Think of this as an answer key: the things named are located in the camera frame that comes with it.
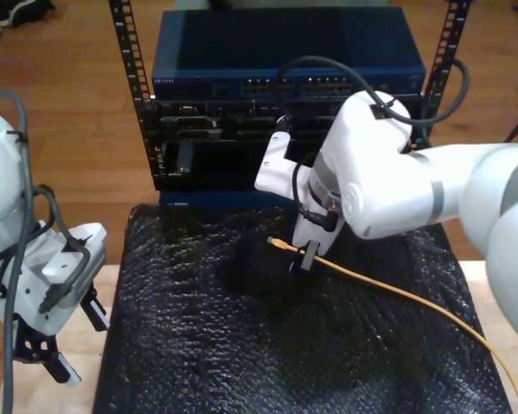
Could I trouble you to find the dark grey camera cable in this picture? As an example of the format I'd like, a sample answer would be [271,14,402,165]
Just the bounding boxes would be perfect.
[33,184,92,314]

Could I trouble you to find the yellow network cable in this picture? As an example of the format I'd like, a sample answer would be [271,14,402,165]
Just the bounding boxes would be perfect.
[266,235,518,414]

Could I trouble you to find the black perforated rack post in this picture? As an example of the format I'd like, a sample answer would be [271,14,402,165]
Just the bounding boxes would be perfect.
[108,0,164,191]
[418,0,475,150]

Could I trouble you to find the black rack server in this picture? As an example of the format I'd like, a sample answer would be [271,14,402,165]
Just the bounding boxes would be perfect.
[140,97,425,146]

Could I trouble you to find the dark shoe white sole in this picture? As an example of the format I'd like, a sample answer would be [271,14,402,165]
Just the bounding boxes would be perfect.
[0,0,56,28]

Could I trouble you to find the black bubble mat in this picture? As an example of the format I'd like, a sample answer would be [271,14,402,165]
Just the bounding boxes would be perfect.
[92,202,513,414]

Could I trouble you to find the blue network switch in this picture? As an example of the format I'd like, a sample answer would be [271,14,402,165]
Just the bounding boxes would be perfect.
[150,9,427,101]

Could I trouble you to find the thick light grey cable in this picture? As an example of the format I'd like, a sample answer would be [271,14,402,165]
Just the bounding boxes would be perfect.
[0,89,38,414]

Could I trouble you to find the long black cable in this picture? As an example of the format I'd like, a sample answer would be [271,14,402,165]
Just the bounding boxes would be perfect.
[275,54,471,130]

